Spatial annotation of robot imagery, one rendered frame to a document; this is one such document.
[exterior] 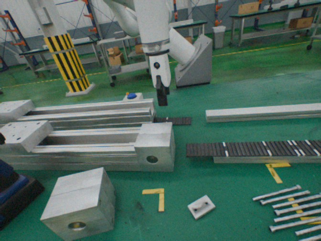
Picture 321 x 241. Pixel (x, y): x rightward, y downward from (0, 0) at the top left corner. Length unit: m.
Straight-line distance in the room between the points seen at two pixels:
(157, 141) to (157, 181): 0.11
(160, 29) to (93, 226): 0.48
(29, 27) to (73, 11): 2.23
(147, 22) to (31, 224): 0.56
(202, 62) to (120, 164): 0.67
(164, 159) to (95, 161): 0.20
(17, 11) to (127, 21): 9.39
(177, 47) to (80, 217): 0.84
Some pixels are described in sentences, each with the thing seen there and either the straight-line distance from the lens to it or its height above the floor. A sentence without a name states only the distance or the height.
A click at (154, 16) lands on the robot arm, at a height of 1.13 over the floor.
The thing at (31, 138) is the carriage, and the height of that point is 0.89.
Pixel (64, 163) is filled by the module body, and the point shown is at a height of 0.81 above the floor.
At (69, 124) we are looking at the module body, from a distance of 0.74.
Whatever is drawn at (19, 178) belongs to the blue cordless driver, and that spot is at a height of 0.85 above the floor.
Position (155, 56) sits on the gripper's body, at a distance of 0.50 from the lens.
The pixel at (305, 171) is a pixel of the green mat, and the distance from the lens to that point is 0.52.
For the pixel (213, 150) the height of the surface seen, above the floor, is 0.81.
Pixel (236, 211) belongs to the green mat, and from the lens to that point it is 0.41.
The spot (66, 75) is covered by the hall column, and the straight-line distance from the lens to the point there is 3.80.
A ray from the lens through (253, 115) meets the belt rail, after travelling 0.64.
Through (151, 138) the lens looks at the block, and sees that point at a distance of 0.42.
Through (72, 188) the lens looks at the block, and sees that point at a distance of 0.39.
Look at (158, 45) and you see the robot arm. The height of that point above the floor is 1.06.
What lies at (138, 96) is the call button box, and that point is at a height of 0.84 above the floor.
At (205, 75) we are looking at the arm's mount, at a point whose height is 0.82.
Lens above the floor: 1.14
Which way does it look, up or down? 33 degrees down
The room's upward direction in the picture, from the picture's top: 10 degrees counter-clockwise
